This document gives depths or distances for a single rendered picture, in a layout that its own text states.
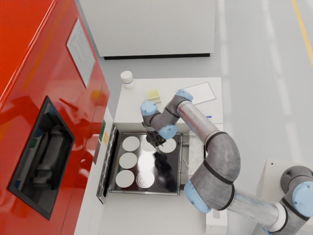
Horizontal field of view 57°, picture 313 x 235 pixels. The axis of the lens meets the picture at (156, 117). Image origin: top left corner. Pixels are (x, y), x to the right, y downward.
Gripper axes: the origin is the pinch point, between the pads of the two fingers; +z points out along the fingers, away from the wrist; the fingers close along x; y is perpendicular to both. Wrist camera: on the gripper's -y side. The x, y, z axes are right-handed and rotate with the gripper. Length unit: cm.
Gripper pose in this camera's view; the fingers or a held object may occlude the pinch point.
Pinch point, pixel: (155, 144)
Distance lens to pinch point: 158.9
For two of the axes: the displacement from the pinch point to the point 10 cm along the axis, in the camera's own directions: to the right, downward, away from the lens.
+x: 8.6, -4.7, 2.1
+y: 5.0, 6.5, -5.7
